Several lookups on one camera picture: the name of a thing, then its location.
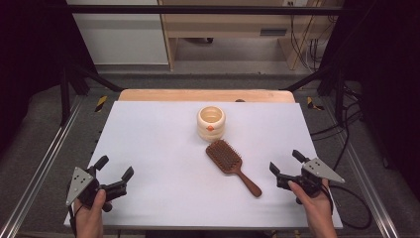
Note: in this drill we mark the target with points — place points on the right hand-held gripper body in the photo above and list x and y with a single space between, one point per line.
322 170

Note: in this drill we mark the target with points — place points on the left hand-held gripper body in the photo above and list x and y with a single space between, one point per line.
78 185

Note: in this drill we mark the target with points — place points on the brown wooden hairbrush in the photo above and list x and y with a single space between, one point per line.
228 160

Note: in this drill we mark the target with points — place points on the cream ribbed ceramic cup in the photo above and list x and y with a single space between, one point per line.
211 127

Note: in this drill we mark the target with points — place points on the person's left hand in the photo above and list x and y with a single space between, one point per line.
88 214

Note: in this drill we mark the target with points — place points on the person's right hand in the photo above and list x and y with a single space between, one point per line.
317 206

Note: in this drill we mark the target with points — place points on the white table board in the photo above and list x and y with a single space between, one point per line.
148 148

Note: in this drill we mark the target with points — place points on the light wooden table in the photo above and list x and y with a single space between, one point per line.
165 95

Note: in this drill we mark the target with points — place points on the dark curtain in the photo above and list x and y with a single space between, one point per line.
389 82
29 66

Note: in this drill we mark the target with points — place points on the white cabinet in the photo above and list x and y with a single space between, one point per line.
122 39

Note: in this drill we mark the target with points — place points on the light wooden desk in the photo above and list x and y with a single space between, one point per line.
231 26

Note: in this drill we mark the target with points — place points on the aluminium floor rail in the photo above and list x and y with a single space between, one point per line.
39 165
369 188

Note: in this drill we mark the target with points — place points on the black slanted frame strut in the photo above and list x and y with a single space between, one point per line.
317 77
95 79

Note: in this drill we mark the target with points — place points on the black horizontal frame bar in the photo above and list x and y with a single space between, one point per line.
198 9

